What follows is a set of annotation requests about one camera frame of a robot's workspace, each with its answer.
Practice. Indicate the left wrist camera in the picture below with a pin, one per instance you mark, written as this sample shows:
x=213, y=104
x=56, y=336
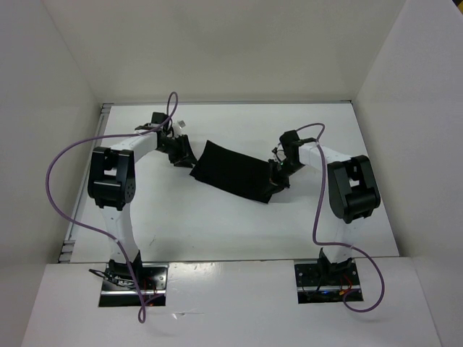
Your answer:
x=170, y=128

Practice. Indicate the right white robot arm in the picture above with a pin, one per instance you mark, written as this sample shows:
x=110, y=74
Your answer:
x=349, y=187

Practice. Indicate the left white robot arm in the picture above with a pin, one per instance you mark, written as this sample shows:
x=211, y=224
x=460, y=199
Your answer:
x=112, y=186

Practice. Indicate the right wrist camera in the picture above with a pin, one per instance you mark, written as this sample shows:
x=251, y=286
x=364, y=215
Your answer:
x=290, y=140

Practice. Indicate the metal base plate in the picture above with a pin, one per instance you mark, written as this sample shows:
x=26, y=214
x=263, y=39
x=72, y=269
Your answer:
x=313, y=288
x=119, y=291

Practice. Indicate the black skirt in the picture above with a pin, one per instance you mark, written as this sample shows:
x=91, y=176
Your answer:
x=233, y=172

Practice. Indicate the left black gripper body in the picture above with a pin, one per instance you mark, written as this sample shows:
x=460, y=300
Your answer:
x=172, y=147

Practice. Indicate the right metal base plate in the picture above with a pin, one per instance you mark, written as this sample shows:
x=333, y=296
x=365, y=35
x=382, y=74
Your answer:
x=313, y=288

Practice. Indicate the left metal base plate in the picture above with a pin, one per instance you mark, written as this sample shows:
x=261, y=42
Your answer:
x=119, y=291

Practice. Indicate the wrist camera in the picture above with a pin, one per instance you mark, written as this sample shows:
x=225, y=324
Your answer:
x=170, y=128
x=290, y=140

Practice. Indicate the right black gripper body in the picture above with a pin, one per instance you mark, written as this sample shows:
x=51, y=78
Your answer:
x=281, y=178

